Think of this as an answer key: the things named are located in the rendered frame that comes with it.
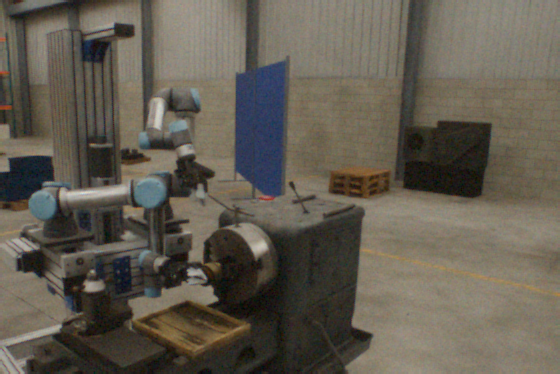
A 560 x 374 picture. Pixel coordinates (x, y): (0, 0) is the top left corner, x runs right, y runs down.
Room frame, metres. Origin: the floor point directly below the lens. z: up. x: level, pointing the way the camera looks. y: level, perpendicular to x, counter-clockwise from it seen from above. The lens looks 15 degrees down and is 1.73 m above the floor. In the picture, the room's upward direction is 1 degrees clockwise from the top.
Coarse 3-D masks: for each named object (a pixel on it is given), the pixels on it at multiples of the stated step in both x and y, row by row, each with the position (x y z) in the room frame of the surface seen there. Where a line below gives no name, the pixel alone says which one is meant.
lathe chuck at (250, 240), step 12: (228, 228) 1.87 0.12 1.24; (240, 228) 1.88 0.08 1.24; (252, 228) 1.90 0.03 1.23; (228, 240) 1.87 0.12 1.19; (240, 240) 1.82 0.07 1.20; (252, 240) 1.82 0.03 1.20; (204, 252) 1.96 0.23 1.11; (228, 252) 1.87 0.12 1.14; (240, 252) 1.82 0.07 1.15; (252, 252) 1.78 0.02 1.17; (264, 252) 1.82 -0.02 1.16; (264, 264) 1.80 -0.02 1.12; (240, 276) 1.82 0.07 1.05; (252, 276) 1.78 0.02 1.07; (264, 276) 1.79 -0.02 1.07; (228, 288) 1.87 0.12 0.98; (240, 288) 1.82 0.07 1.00; (252, 288) 1.78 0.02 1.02; (264, 288) 1.83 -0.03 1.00; (228, 300) 1.87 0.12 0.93; (240, 300) 1.82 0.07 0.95
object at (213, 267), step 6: (204, 264) 1.78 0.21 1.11; (210, 264) 1.77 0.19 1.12; (216, 264) 1.78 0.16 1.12; (204, 270) 1.74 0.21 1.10; (210, 270) 1.75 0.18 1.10; (216, 270) 1.76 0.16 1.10; (198, 276) 1.77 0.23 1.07; (210, 276) 1.73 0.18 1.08; (216, 276) 1.75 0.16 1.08; (204, 282) 1.76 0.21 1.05; (210, 282) 1.73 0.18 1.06; (216, 282) 1.77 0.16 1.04
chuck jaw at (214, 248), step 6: (210, 240) 1.89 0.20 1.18; (216, 240) 1.91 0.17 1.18; (210, 246) 1.88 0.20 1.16; (216, 246) 1.88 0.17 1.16; (210, 252) 1.85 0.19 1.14; (216, 252) 1.86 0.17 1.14; (222, 252) 1.88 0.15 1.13; (210, 258) 1.82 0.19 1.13; (216, 258) 1.83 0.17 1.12; (222, 258) 1.85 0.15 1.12
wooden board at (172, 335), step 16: (176, 304) 1.87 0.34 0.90; (192, 304) 1.89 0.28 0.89; (144, 320) 1.73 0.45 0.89; (160, 320) 1.75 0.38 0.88; (176, 320) 1.75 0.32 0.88; (192, 320) 1.76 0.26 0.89; (208, 320) 1.76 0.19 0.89; (224, 320) 1.76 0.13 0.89; (240, 320) 1.73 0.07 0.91; (160, 336) 1.59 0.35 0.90; (176, 336) 1.62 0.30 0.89; (192, 336) 1.62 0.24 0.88; (208, 336) 1.63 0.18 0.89; (224, 336) 1.59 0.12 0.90; (240, 336) 1.66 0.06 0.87; (176, 352) 1.53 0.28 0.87; (192, 352) 1.47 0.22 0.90; (208, 352) 1.53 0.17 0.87
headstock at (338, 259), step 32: (224, 224) 2.10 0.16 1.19; (256, 224) 1.99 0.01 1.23; (288, 224) 1.91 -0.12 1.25; (320, 224) 1.98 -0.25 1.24; (352, 224) 2.22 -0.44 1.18; (288, 256) 1.87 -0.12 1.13; (320, 256) 2.00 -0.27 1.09; (352, 256) 2.23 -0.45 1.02; (288, 288) 1.86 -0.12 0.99; (320, 288) 2.03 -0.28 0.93
